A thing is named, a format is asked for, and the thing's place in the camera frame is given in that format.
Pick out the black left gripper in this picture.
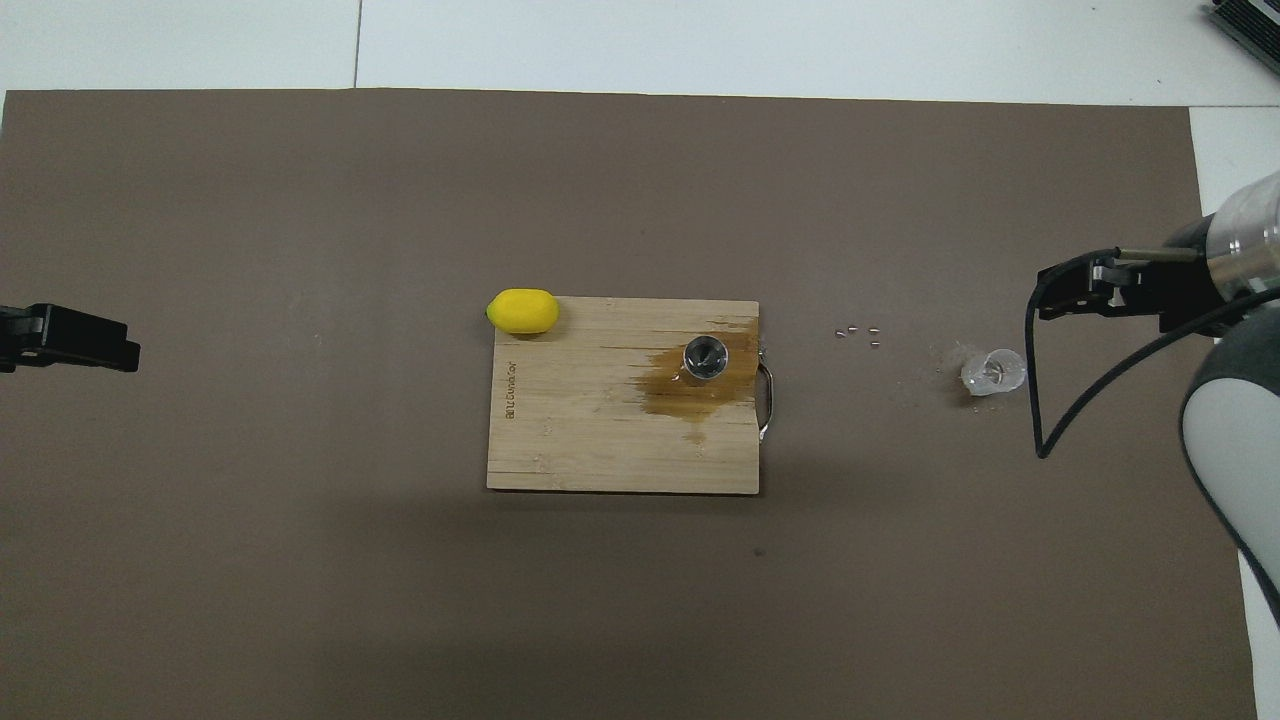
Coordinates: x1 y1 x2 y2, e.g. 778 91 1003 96
0 305 141 373

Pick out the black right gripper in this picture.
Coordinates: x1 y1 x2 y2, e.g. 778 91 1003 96
1037 215 1226 333

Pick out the clear plastic cup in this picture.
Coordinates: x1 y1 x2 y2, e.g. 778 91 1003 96
960 347 1028 396

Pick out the grey ribbed device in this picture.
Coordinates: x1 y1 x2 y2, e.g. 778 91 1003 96
1205 0 1280 49

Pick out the brown table mat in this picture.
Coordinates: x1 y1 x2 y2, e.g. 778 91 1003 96
0 88 1259 720

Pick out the yellow lemon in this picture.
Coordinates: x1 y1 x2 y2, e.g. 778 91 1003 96
486 288 560 335

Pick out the stained wooden cutting board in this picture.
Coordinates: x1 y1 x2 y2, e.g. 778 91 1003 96
486 297 776 496

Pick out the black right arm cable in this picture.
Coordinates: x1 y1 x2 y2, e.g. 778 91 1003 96
1025 248 1280 461

